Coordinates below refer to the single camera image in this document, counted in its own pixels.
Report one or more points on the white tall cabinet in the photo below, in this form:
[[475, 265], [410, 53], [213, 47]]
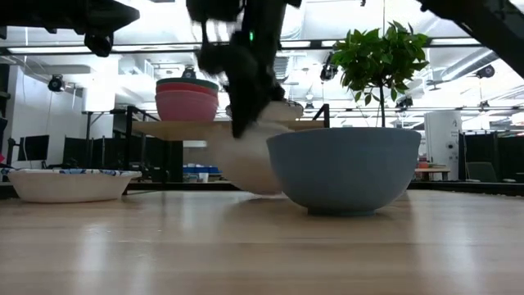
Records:
[[442, 139]]

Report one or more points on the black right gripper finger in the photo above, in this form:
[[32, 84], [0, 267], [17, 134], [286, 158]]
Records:
[[243, 114]]

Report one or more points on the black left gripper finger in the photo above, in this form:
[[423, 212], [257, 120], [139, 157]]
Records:
[[98, 44], [110, 16]]

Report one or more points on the black partition screen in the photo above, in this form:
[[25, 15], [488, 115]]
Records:
[[507, 151], [82, 151]]

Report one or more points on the black computer monitor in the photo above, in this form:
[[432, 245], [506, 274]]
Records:
[[33, 147]]

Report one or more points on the blue storage bin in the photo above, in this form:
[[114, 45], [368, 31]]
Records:
[[200, 169]]

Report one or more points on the black metal rig frame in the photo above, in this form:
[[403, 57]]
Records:
[[315, 43]]

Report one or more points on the small wooden table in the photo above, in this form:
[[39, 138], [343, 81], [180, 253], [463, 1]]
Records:
[[434, 169]]

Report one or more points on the pink plastic bowl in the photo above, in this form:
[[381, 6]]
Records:
[[186, 107]]

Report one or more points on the green leafy small tree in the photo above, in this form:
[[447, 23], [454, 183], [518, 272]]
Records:
[[376, 57]]

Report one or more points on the grey chair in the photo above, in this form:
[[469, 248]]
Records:
[[481, 172]]

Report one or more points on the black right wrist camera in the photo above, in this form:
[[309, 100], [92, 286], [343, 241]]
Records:
[[213, 9]]

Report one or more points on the black ceiling-hung camera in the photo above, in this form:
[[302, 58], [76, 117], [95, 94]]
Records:
[[486, 71], [404, 102], [56, 83], [328, 70], [189, 72]]

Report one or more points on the blue-grey plastic bowl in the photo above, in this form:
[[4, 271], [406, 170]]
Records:
[[344, 168]]

